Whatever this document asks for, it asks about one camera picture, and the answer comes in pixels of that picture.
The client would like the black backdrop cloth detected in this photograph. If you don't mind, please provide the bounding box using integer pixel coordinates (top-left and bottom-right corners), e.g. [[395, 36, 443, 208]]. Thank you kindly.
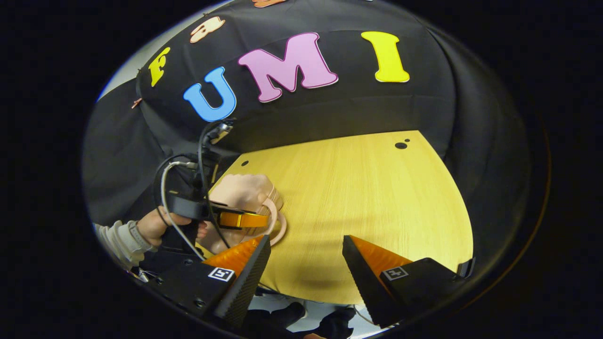
[[82, 0, 533, 283]]

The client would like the pink suitcase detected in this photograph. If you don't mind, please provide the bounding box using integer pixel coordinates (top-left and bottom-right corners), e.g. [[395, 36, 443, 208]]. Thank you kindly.
[[207, 173, 288, 255]]

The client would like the black shoe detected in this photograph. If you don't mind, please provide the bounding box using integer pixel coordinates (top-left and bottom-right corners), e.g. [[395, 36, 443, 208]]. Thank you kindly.
[[245, 302, 307, 339], [316, 307, 356, 339]]

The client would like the white cable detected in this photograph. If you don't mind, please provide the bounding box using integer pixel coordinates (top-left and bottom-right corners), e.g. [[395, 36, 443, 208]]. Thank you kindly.
[[160, 161, 208, 262]]

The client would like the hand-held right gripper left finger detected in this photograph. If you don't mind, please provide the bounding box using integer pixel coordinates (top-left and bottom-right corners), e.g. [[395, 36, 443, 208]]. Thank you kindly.
[[158, 234, 272, 329]]

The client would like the black cable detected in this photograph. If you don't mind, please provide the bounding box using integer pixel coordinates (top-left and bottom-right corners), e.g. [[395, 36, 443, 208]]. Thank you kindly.
[[197, 122, 231, 249]]

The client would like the grey wristwatch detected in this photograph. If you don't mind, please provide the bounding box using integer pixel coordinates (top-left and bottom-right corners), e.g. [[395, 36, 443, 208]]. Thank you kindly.
[[128, 221, 147, 249]]

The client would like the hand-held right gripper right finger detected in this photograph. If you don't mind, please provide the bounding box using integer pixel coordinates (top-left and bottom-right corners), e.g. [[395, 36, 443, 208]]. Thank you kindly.
[[342, 234, 461, 328]]

